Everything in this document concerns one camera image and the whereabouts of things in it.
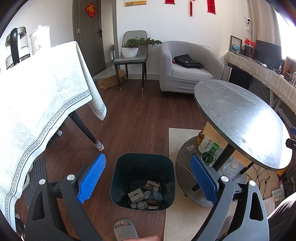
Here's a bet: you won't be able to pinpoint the white patterned tablecloth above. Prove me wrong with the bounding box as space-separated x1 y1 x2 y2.
0 41 108 232

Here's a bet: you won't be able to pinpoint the person's grey shorts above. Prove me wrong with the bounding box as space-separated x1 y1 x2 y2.
267 192 296 241

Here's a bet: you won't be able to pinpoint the grey striped doormat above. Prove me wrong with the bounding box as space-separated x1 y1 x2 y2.
24 155 48 209

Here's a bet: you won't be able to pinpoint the white plastic bottle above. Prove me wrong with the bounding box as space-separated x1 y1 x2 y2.
198 135 213 154

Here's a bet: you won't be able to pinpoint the blue tissue packet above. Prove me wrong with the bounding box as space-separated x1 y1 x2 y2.
149 190 164 202

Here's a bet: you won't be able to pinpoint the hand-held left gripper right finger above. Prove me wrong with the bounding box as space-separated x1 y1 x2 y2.
190 154 270 241

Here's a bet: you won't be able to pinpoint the black bag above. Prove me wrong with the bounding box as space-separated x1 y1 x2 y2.
173 53 204 70

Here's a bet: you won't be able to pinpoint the potted plant in white pot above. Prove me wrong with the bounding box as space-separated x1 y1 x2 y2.
121 37 163 58

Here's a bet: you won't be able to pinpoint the brown wooden shelf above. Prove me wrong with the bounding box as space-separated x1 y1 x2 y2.
283 56 296 88

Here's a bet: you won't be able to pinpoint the black monitor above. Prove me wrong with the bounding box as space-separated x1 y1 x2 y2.
254 39 282 68

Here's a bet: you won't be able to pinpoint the white paper sheet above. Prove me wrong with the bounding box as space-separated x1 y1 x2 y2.
263 197 276 209

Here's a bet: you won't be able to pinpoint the grey dining chair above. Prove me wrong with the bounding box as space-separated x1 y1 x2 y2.
113 30 149 93

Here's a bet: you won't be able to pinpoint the brown picture frame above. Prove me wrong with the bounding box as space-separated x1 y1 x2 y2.
230 35 243 55

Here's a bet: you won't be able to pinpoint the dark green trash bin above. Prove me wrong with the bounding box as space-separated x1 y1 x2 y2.
110 153 175 211

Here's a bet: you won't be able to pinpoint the grey door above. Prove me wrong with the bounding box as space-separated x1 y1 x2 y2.
72 0 106 77

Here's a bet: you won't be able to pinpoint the beige rug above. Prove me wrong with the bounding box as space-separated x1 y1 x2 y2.
163 127 234 241

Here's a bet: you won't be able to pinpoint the green glass bottle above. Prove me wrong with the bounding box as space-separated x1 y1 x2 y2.
201 142 220 166

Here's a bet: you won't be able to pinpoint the white jug with lid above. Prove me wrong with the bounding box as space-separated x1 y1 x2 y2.
29 25 51 56

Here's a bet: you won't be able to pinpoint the red diamond door decoration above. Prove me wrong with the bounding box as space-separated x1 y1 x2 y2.
84 2 97 19

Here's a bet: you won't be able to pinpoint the brown cardboard box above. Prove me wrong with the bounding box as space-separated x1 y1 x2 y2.
97 69 124 90

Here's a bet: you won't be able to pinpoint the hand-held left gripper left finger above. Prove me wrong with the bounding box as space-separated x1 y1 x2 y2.
24 153 106 241

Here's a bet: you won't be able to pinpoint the glass kettle with black handle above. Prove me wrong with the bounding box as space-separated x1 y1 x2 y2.
4 26 31 70

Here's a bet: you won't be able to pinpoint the white panel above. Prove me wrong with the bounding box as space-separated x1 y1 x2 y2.
222 64 233 82

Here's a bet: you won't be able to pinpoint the beige fringed desk cloth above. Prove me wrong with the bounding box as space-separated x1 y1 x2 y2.
224 51 296 110

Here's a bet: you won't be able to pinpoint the round grey marble table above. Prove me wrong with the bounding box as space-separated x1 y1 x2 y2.
175 79 291 208

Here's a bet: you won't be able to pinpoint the wall calendar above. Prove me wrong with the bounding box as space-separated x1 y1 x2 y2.
125 0 148 7

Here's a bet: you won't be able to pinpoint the clear water bottle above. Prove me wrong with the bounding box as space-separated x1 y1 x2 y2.
223 160 240 177

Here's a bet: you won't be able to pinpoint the grey slipper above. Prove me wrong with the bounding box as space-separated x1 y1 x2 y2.
113 218 139 241

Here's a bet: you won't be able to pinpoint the grey armchair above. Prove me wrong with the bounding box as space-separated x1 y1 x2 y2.
159 41 225 97

